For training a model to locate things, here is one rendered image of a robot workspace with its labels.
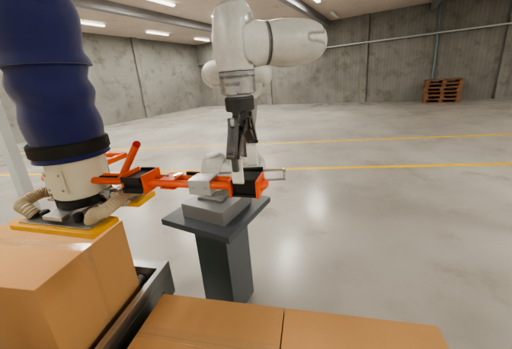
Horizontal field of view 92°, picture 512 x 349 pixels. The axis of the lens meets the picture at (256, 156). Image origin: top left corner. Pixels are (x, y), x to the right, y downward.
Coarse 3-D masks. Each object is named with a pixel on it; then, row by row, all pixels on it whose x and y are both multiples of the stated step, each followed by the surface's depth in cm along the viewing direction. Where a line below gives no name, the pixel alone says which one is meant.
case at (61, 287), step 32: (0, 256) 95; (32, 256) 93; (64, 256) 92; (96, 256) 100; (128, 256) 117; (0, 288) 80; (32, 288) 78; (64, 288) 86; (96, 288) 99; (128, 288) 117; (0, 320) 85; (32, 320) 82; (64, 320) 86; (96, 320) 99
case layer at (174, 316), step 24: (168, 312) 112; (192, 312) 111; (216, 312) 110; (240, 312) 109; (264, 312) 109; (288, 312) 108; (312, 312) 107; (144, 336) 103; (168, 336) 102; (192, 336) 101; (216, 336) 100; (240, 336) 99; (264, 336) 99; (288, 336) 98; (312, 336) 97; (336, 336) 96; (360, 336) 96; (384, 336) 95; (408, 336) 94; (432, 336) 94
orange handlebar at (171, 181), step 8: (112, 152) 111; (120, 152) 110; (112, 160) 102; (160, 176) 78; (168, 176) 75; (176, 176) 75; (184, 176) 76; (192, 176) 75; (224, 176) 73; (120, 184) 78; (152, 184) 74; (160, 184) 74; (168, 184) 73; (176, 184) 72; (184, 184) 71; (216, 184) 69; (224, 184) 68; (264, 184) 66
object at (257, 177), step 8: (248, 176) 68; (256, 176) 67; (232, 184) 67; (240, 184) 67; (248, 184) 66; (256, 184) 64; (232, 192) 68; (240, 192) 67; (248, 192) 67; (256, 192) 65
